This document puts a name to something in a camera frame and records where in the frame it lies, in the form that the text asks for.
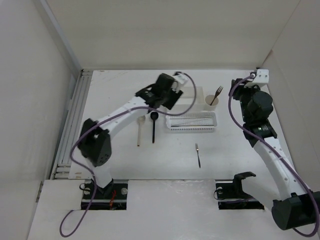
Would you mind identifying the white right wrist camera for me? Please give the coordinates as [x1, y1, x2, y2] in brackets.
[244, 69, 269, 88]

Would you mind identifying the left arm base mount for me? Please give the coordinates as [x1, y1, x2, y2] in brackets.
[79, 180, 129, 211]

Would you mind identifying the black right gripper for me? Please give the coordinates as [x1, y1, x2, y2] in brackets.
[227, 78, 260, 123]

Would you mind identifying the black chopstick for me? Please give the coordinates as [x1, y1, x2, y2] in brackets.
[171, 122, 200, 127]

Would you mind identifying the small metal fork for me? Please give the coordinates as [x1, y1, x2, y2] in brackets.
[195, 143, 201, 168]

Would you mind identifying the metal chopstick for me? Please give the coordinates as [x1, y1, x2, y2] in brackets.
[188, 116, 213, 120]

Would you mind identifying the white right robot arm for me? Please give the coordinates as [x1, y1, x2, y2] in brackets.
[228, 75, 320, 238]

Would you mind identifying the brown wooden fork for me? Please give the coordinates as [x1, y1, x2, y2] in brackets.
[209, 86, 223, 106]

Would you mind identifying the white paper cup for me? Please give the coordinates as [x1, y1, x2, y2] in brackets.
[204, 94, 219, 111]

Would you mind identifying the white square box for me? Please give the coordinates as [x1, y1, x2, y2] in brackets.
[172, 86, 206, 112]

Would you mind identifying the beige wooden spoon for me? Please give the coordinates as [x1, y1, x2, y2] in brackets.
[137, 115, 146, 147]

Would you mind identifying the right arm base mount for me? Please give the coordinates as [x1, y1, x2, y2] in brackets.
[213, 171, 265, 210]

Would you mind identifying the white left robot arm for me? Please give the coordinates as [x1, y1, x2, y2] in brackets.
[77, 72, 188, 199]

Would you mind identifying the aluminium rail frame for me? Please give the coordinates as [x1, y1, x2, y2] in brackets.
[33, 0, 89, 180]

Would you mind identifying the black spoon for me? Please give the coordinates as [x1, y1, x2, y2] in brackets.
[150, 111, 159, 144]

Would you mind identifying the white perforated basket tray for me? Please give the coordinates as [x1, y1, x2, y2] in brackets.
[165, 111, 218, 133]

